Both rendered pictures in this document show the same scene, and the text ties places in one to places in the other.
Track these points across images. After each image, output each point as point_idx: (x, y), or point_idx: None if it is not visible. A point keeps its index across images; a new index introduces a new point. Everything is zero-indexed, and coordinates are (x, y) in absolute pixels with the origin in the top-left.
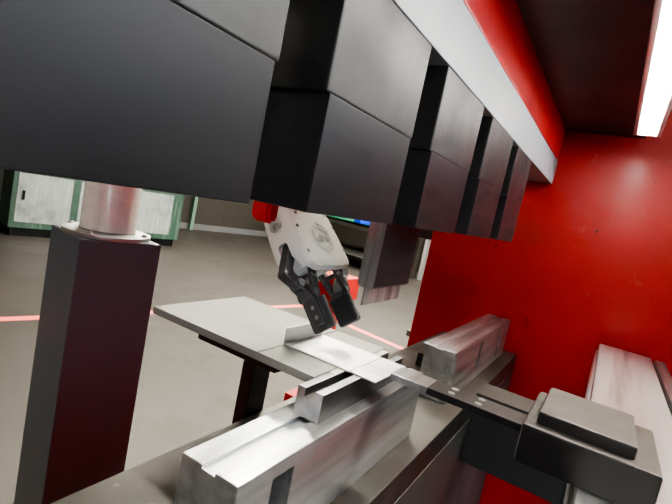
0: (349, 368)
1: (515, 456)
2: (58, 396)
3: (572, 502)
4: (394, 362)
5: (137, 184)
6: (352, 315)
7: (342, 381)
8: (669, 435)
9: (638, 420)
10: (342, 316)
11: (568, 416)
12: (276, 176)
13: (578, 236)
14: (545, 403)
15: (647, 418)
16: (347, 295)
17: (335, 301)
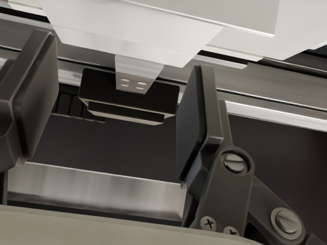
0: (63, 25)
1: (82, 70)
2: None
3: (84, 67)
4: (186, 62)
5: None
6: (179, 116)
7: (3, 15)
8: (237, 113)
9: (255, 113)
10: (189, 100)
11: (99, 113)
12: None
13: None
14: (110, 114)
15: (264, 116)
16: (176, 173)
17: (191, 142)
